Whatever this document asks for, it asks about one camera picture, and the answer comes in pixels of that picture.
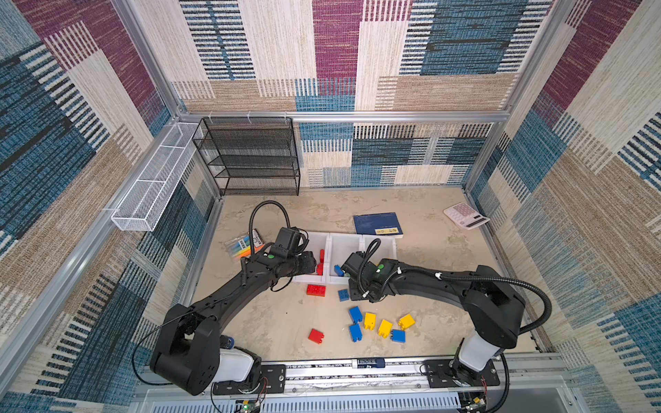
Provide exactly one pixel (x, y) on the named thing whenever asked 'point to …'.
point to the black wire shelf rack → (250, 155)
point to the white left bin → (318, 241)
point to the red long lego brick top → (316, 290)
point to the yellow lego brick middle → (369, 322)
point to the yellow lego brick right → (406, 322)
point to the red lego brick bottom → (316, 335)
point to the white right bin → (386, 249)
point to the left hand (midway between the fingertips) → (311, 259)
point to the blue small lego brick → (343, 295)
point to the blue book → (383, 224)
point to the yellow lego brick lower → (385, 329)
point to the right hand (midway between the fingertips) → (359, 295)
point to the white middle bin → (339, 248)
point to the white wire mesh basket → (139, 207)
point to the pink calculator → (466, 216)
